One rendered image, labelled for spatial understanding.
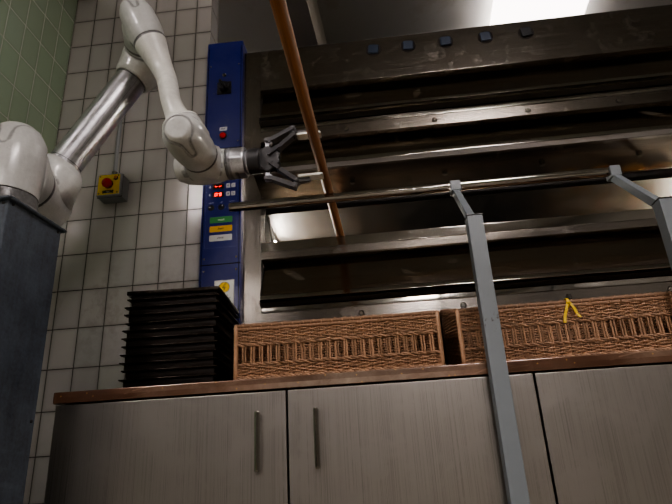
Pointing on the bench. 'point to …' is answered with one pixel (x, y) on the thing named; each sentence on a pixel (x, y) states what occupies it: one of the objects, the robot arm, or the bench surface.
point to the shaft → (304, 100)
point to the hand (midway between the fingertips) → (318, 154)
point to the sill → (458, 230)
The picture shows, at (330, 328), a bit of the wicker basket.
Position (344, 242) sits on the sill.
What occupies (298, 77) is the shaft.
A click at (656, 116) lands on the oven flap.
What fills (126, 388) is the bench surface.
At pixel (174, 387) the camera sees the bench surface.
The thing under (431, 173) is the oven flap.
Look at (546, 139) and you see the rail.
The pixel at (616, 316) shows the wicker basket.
